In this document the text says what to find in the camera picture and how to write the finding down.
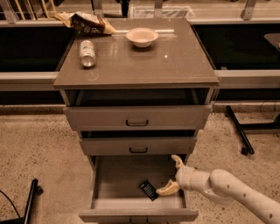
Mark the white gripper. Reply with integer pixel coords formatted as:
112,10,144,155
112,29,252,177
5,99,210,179
156,154,210,196

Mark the dark blueberry snack bar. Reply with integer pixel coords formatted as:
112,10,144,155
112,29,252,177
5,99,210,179
139,180,158,201

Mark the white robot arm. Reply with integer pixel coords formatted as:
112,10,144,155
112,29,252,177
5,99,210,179
156,155,280,224

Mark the top grey drawer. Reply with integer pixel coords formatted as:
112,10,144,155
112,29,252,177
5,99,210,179
64,106,211,130

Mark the bottom grey open drawer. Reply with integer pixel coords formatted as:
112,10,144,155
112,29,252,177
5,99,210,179
79,155,198,224

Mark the grey drawer cabinet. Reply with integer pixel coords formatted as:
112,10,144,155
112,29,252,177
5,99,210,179
52,17,221,224

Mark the middle grey drawer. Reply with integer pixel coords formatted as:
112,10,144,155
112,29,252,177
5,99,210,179
80,136,196,156

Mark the black stand leg right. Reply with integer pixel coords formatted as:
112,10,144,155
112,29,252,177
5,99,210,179
226,106,255,156

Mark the black stand leg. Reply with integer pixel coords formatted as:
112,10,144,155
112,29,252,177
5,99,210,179
0,178,44,224
226,106,255,156

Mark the grey metal railing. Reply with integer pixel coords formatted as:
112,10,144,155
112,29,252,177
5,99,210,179
0,70,280,91

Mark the black stand leg left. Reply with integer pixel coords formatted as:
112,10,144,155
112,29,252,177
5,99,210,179
0,178,44,224

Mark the white bowl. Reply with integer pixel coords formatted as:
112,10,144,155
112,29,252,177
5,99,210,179
126,28,158,48

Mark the silver soda can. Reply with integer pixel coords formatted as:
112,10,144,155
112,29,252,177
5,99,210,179
80,40,96,67

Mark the clear plastic bin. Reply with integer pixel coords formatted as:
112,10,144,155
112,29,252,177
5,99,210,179
128,5,196,18

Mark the brown chip bag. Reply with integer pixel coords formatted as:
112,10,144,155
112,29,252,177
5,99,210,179
54,11,116,35

